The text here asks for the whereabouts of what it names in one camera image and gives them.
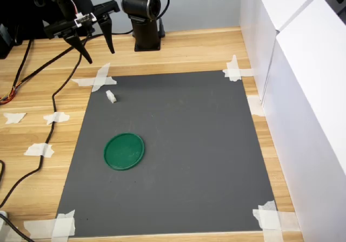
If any small white plastic terminal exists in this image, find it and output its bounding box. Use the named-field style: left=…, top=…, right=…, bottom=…
left=105, top=89, right=118, bottom=103

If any round green lid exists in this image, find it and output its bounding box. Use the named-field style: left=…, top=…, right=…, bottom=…
left=103, top=132, right=146, bottom=172

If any white tape piece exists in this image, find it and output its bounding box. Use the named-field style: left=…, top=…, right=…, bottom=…
left=3, top=112, right=27, bottom=125
left=246, top=95, right=264, bottom=117
left=252, top=200, right=301, bottom=242
left=43, top=112, right=70, bottom=126
left=23, top=209, right=76, bottom=239
left=23, top=142, right=55, bottom=158
left=70, top=63, right=118, bottom=93
left=222, top=54, right=255, bottom=82

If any dark grey mat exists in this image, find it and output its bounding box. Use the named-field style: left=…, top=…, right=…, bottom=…
left=55, top=70, right=278, bottom=238

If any white cardboard partition box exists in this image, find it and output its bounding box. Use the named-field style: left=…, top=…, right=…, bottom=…
left=261, top=0, right=346, bottom=242
left=239, top=0, right=321, bottom=110

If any black braided wire harness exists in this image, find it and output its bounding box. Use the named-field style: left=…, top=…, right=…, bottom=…
left=0, top=38, right=35, bottom=104
left=0, top=30, right=135, bottom=104

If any black camera cable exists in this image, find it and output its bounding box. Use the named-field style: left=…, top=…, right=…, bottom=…
left=0, top=29, right=91, bottom=209

